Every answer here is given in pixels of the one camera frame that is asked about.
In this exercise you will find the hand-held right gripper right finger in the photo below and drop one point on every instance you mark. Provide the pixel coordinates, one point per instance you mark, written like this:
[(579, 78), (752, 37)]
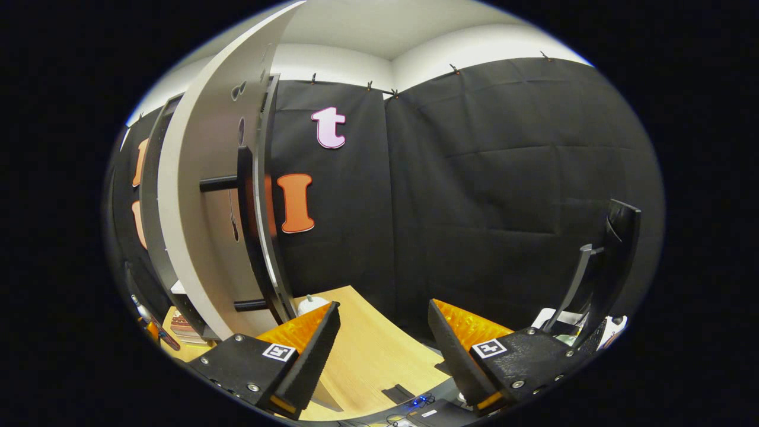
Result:
[(456, 362)]

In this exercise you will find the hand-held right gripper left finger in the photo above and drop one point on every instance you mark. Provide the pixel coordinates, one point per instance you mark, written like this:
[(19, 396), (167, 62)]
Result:
[(308, 367)]

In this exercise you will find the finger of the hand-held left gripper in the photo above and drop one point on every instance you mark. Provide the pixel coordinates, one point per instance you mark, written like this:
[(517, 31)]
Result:
[(149, 330)]

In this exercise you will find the beige cabinet door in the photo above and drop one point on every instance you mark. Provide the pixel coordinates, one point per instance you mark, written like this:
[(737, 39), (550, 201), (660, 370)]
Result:
[(190, 148)]

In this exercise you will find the brown cover book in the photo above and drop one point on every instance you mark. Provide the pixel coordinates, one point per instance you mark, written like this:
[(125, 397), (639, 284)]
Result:
[(181, 324)]

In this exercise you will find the black electronic device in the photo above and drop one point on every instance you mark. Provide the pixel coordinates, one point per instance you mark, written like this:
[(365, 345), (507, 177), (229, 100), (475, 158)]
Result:
[(442, 418)]

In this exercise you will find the white round object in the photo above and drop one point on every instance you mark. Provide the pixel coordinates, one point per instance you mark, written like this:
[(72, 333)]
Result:
[(311, 305)]

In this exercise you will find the black backdrop cloth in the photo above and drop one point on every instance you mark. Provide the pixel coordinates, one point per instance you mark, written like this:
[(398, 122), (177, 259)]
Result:
[(474, 178)]

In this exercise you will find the black stand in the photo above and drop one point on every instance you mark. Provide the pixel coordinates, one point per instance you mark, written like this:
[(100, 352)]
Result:
[(619, 249)]

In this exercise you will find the small black bracket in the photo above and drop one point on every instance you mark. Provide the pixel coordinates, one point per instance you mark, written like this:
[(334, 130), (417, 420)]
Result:
[(397, 394)]

